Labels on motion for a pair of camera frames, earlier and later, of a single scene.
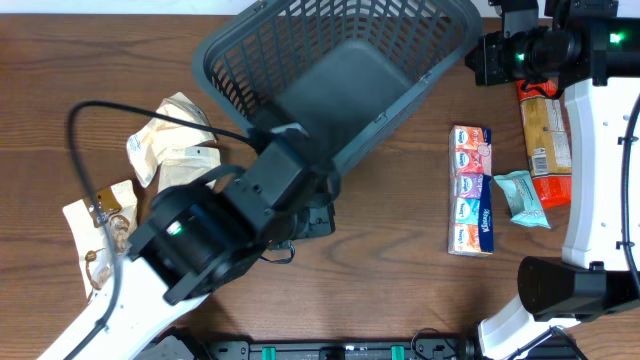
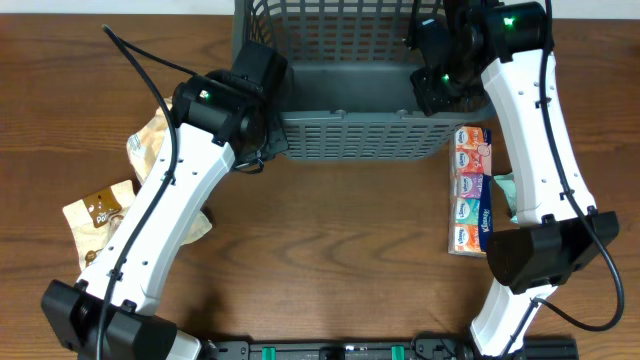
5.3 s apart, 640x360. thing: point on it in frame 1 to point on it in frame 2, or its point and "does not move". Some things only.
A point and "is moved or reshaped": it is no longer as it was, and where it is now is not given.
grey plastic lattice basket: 332,69 is moved or reshaped
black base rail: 190,349 does not move
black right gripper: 489,70 to 431,100
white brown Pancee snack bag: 120,206 does not move
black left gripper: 320,213 to 275,118
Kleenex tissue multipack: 470,225 does not move
